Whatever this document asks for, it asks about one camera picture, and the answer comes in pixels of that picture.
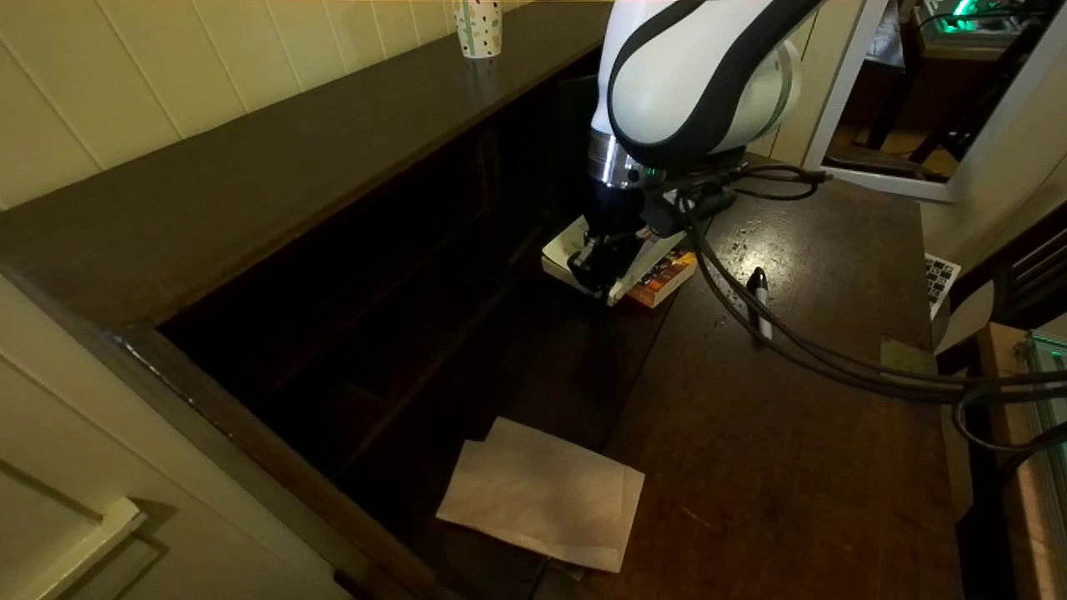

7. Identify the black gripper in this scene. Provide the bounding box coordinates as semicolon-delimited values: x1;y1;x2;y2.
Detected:
564;176;684;306

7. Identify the white fairy tales book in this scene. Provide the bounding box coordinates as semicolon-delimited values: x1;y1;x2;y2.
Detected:
535;210;674;309

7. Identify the beige folded cloth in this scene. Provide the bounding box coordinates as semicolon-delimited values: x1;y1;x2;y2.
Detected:
432;414;649;577

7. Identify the polka dot paper cup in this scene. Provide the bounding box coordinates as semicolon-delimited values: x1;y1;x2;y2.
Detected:
453;0;505;62

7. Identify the dark wooden secretary desk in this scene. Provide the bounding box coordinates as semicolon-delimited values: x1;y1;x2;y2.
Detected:
0;0;974;600

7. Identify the white floor vent grille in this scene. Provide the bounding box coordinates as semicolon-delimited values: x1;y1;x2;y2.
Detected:
919;250;964;319

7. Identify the wooden slatted chair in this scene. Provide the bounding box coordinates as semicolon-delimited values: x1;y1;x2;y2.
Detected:
929;197;1067;383

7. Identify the light wooden side table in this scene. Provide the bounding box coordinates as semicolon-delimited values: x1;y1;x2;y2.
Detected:
964;319;1067;600

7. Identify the white door frame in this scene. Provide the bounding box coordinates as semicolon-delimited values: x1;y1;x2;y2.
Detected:
797;0;1067;207

